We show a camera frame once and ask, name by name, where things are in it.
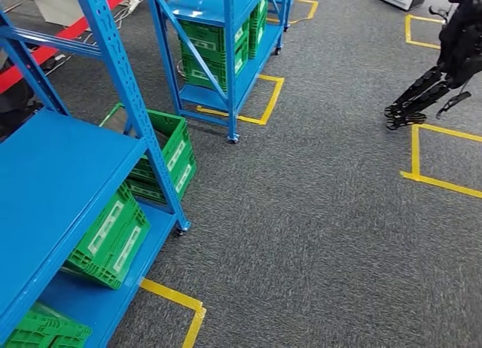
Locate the blue metal shelf rack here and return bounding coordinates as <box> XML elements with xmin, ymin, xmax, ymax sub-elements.
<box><xmin>0</xmin><ymin>0</ymin><xmax>192</xmax><ymax>348</ymax></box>
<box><xmin>144</xmin><ymin>0</ymin><xmax>293</xmax><ymax>145</ymax></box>
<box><xmin>267</xmin><ymin>0</ymin><xmax>301</xmax><ymax>32</ymax></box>

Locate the red barrier tape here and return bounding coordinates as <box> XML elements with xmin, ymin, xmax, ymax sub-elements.
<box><xmin>0</xmin><ymin>0</ymin><xmax>141</xmax><ymax>95</ymax></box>

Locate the white table frame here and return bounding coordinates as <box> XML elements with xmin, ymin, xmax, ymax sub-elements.
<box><xmin>25</xmin><ymin>0</ymin><xmax>125</xmax><ymax>29</ymax></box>

